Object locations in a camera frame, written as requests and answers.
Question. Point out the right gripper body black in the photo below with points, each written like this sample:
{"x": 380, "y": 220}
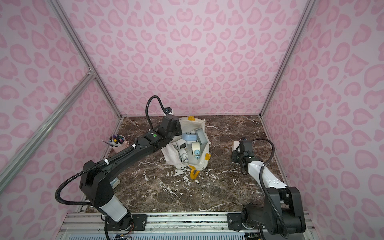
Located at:
{"x": 236, "y": 156}

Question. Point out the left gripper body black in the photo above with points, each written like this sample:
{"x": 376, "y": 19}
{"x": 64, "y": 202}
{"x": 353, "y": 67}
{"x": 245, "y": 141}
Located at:
{"x": 176, "y": 132}

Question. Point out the white canvas tote bag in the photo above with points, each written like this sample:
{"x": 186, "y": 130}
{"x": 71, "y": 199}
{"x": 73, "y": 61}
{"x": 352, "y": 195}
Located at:
{"x": 179, "y": 152}

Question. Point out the white square alarm clock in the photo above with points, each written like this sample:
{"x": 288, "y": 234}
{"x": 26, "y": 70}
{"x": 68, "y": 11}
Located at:
{"x": 236, "y": 145}

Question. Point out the light blue alarm clock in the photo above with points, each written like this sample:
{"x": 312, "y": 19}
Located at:
{"x": 189, "y": 137}

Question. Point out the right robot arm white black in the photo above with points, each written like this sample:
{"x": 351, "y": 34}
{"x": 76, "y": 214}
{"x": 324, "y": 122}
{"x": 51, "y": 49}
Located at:
{"x": 282, "y": 213}

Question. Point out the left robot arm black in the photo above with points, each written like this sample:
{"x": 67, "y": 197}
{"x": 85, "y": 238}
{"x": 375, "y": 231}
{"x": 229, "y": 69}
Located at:
{"x": 96, "y": 183}

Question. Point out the pink pen holder cup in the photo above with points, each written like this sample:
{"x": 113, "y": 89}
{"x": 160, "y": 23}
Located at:
{"x": 117, "y": 143}

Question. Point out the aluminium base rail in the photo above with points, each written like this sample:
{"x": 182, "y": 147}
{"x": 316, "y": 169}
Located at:
{"x": 161, "y": 226}

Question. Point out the aluminium corner frame post left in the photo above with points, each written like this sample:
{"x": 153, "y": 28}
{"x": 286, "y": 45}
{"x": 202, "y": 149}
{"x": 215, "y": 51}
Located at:
{"x": 79, "y": 46}

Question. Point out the aluminium corner frame post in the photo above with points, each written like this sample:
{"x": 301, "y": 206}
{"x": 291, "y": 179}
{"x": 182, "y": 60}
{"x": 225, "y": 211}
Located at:
{"x": 79, "y": 46}
{"x": 308, "y": 11}

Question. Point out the aluminium corner frame post right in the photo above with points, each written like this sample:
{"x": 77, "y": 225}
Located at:
{"x": 308, "y": 11}

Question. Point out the aluminium diagonal frame bar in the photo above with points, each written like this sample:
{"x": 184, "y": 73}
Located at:
{"x": 20, "y": 159}

